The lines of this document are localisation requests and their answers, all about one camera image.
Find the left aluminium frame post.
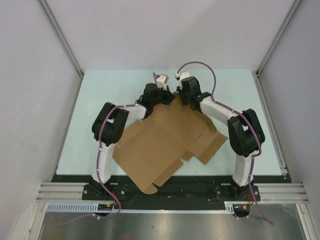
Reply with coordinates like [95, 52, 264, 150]
[37, 0, 84, 79]

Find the aluminium frame post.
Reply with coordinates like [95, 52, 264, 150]
[255, 0, 304, 78]
[37, 0, 84, 79]

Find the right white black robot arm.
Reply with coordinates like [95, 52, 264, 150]
[175, 72, 266, 201]

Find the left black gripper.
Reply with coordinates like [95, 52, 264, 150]
[151, 84, 176, 107]

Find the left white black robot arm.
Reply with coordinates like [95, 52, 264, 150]
[91, 83, 175, 200]

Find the brown cardboard box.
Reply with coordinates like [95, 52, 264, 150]
[113, 92, 228, 195]

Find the aluminium front rail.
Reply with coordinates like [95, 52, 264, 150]
[36, 182, 309, 204]

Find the grey slotted cable duct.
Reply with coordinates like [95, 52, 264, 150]
[46, 201, 249, 214]

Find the right aluminium frame post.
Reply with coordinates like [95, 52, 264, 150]
[255, 0, 304, 78]

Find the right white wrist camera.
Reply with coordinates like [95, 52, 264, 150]
[175, 71, 191, 81]

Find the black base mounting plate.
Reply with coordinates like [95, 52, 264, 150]
[51, 174, 291, 202]

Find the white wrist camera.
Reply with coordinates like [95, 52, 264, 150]
[153, 73, 169, 91]
[175, 71, 191, 81]

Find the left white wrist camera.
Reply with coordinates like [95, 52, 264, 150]
[153, 73, 169, 91]

